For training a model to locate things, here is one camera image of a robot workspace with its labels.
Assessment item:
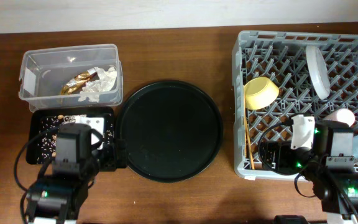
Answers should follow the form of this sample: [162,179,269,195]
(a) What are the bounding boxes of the wooden chopstick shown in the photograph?
[248,127,255,170]
[243,96,251,159]

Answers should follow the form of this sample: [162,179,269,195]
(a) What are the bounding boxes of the white tissue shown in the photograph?
[80,67,117,95]

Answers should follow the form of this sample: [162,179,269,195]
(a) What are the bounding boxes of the yellow bowl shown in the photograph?
[244,77,279,110]

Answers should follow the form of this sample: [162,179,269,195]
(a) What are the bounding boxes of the food scraps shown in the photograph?
[28,114,114,164]

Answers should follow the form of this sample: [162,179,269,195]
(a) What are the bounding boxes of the pink cup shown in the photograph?
[323,108,356,127]

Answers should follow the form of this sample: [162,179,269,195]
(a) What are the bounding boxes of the gold snack wrapper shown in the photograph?
[60,68,96,95]

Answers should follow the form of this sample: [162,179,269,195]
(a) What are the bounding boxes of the light grey plate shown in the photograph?
[306,45,331,100]

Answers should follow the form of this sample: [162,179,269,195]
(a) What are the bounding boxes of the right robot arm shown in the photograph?
[257,114,358,223]

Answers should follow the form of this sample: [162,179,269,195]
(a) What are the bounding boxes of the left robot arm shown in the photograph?
[19,123,127,223]

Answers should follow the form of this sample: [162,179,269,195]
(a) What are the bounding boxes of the grey dishwasher rack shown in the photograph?
[232,30,358,180]

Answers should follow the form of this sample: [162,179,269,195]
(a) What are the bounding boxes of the round black tray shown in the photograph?
[114,80,224,183]

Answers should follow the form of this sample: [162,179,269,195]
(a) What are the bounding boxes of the black rectangular tray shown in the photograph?
[25,106,114,165]

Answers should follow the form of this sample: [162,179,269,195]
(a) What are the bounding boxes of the clear plastic bin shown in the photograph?
[19,44,124,112]

